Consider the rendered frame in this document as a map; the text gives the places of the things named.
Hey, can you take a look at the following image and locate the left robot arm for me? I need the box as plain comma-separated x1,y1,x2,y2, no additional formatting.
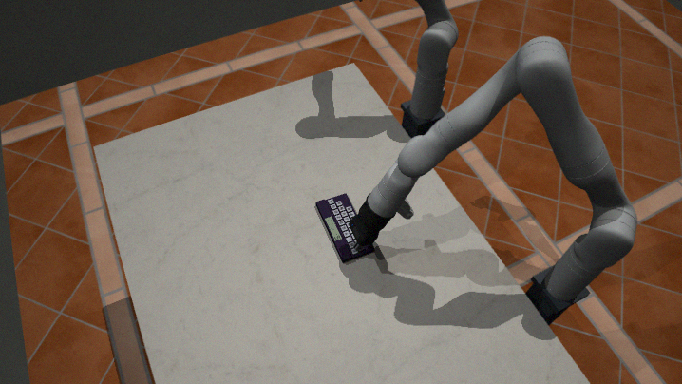
378,36,637,301

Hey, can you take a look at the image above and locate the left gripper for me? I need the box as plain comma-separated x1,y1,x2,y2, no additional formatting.
349,183,414,250

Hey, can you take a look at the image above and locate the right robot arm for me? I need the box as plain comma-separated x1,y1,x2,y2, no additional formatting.
410,0,459,119

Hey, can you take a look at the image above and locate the dark purple keyboard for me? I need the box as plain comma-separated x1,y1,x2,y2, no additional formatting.
316,193,375,263

